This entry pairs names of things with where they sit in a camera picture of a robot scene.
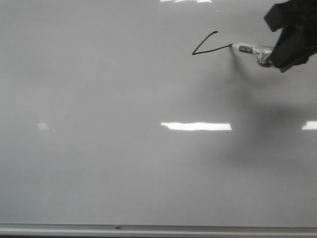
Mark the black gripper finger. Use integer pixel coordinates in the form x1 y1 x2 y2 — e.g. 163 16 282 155
264 0 317 32
270 32 310 72

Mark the white black whiteboard marker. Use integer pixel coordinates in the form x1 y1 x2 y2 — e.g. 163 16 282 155
229 42 274 67

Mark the white whiteboard with aluminium frame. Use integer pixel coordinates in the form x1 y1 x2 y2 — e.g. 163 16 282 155
0 0 317 227

